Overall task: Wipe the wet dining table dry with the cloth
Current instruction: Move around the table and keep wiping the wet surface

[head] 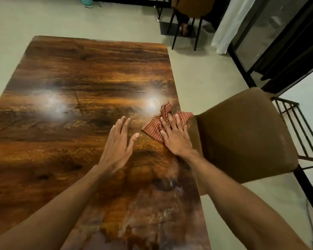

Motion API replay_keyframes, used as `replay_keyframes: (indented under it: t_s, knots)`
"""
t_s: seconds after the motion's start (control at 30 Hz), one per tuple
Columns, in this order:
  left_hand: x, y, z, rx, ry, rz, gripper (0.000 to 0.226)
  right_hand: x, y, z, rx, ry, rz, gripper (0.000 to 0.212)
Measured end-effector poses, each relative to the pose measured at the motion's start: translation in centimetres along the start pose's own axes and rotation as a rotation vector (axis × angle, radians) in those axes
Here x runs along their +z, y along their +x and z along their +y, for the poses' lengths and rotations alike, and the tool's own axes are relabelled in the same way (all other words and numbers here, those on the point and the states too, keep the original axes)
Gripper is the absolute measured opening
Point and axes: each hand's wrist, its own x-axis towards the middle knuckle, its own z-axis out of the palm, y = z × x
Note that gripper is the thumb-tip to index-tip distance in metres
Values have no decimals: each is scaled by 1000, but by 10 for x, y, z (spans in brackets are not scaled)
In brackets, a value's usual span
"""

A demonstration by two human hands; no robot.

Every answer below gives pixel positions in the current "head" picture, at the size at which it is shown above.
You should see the person's left hand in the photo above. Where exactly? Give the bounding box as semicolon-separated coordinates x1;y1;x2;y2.
98;116;141;173

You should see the person's right hand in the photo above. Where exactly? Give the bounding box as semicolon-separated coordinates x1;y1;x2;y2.
159;113;199;159

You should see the red checkered cloth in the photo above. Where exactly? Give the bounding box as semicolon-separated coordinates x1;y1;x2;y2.
141;102;194;143

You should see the person's right forearm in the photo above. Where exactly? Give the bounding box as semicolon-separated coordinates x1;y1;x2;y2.
183;150;310;250

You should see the person's left forearm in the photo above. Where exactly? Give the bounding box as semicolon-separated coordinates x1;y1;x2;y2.
0;164;106;250

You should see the dark floor mat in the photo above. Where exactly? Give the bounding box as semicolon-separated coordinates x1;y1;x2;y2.
159;20;196;38

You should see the white curtain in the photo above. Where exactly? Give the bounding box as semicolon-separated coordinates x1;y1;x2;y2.
211;0;258;55

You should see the brown chair with black legs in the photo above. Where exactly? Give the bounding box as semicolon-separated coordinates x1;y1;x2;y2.
156;0;217;51

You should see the black-framed glass door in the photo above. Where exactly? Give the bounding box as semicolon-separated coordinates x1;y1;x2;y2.
227;0;313;94

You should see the brown cushioned metal-frame chair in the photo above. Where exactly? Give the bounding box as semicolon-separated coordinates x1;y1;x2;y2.
186;87;313;196

